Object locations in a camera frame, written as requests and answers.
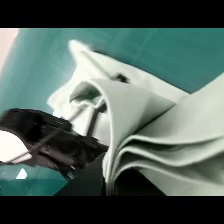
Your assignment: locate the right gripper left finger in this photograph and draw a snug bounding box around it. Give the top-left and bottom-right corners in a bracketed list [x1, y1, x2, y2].
[54, 153, 107, 197]

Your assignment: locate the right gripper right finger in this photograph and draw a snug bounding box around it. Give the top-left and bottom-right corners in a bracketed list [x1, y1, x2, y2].
[113, 167, 167, 197]

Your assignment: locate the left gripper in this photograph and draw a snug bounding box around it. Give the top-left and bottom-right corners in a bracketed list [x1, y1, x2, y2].
[0, 107, 110, 181]

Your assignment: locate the white shirt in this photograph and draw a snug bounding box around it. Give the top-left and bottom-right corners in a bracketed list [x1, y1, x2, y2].
[46, 39, 224, 197]

